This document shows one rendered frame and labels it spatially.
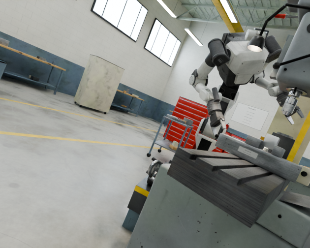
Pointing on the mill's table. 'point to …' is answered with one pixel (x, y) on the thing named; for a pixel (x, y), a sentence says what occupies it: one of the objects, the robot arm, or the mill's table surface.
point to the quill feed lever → (299, 58)
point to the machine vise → (261, 157)
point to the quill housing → (301, 39)
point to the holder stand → (284, 143)
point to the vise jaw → (254, 141)
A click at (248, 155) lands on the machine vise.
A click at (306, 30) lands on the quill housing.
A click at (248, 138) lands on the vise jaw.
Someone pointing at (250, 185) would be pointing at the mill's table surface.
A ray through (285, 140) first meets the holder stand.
